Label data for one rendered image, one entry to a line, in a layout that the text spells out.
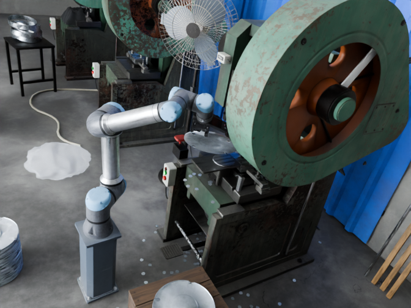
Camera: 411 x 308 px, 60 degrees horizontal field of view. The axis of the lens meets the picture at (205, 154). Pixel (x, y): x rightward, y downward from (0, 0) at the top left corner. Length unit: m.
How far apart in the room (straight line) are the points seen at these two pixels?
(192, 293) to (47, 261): 1.01
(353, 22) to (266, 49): 0.33
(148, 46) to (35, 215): 1.51
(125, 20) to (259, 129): 1.79
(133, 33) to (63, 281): 1.79
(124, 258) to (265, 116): 1.48
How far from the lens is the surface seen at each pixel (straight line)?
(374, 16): 1.52
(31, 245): 2.59
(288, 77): 1.31
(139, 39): 2.96
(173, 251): 2.29
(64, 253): 2.50
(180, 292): 1.85
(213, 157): 2.00
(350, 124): 1.84
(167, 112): 1.39
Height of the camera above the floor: 1.82
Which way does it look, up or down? 31 degrees down
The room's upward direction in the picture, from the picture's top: 11 degrees clockwise
